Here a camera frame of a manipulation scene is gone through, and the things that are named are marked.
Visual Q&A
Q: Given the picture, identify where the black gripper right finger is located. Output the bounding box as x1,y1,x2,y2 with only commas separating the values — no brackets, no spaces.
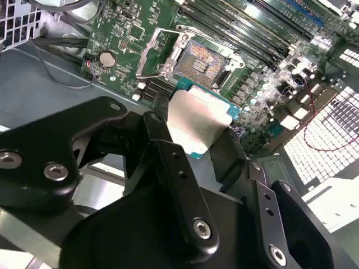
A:
209,127,336,269

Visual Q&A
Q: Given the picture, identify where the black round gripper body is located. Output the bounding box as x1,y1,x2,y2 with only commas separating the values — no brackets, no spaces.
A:
58,183,263,269

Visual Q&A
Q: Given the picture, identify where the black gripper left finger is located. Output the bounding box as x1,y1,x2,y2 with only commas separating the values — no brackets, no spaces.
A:
0,94,220,263

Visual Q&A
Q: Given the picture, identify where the silver CPU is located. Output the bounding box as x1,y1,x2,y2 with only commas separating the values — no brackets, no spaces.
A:
165,77,242,161

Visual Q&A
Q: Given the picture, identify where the metal socket cover frame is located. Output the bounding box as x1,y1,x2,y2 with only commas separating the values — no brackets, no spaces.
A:
135,26,196,79

